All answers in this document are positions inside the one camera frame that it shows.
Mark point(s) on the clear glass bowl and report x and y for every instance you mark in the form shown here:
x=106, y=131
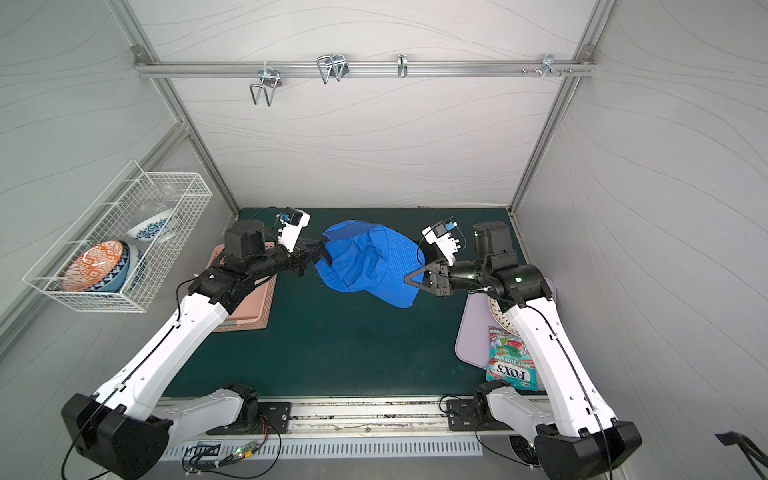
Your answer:
x=162, y=201

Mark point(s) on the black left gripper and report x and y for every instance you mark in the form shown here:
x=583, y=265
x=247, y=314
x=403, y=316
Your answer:
x=301, y=260

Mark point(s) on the pink perforated plastic basket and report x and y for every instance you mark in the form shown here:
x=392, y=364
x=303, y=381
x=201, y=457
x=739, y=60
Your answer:
x=253, y=313

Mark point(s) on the patterned plate with food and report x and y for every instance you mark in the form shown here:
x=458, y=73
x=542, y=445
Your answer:
x=501, y=318

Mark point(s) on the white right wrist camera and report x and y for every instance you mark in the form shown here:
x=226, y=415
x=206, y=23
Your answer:
x=440, y=235

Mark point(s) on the small metal hook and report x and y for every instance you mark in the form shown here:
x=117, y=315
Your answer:
x=402, y=66

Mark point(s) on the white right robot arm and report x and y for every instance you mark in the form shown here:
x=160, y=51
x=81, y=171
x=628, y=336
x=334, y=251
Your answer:
x=578, y=436

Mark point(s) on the blue white patterned bowl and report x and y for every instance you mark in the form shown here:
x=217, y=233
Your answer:
x=161, y=227

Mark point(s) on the metal double hook middle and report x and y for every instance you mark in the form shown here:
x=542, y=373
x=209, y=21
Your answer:
x=332, y=66

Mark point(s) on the white wire wall basket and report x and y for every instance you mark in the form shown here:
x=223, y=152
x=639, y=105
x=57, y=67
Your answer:
x=107, y=218

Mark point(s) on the orange patterned bowl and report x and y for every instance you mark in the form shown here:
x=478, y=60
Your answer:
x=96, y=267

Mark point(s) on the metal hook bracket right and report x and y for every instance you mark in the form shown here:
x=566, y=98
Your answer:
x=547, y=68

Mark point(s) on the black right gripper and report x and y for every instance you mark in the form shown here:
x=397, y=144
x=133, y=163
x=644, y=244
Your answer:
x=442, y=283

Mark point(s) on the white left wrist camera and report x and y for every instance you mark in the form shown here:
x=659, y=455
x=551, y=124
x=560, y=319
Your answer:
x=292, y=222

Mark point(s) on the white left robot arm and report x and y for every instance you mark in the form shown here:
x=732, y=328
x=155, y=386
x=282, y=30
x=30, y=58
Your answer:
x=120, y=426

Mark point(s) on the blue baseball cap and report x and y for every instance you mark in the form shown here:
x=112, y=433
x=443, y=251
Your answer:
x=370, y=258

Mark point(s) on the lilac plastic tray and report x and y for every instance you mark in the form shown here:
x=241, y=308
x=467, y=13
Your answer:
x=472, y=344

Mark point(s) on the Fox's candy bag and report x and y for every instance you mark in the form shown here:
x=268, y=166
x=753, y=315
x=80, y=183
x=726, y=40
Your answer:
x=510, y=361

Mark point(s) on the metal double hook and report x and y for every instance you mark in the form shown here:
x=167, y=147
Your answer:
x=332, y=66
x=266, y=85

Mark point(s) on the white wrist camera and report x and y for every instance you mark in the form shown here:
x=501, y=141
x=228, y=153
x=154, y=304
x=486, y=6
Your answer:
x=440, y=235
x=292, y=222

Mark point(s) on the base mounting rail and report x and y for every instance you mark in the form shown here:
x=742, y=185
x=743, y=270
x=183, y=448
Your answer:
x=360, y=417

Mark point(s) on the aluminium frame post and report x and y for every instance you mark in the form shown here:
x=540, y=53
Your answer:
x=139, y=40

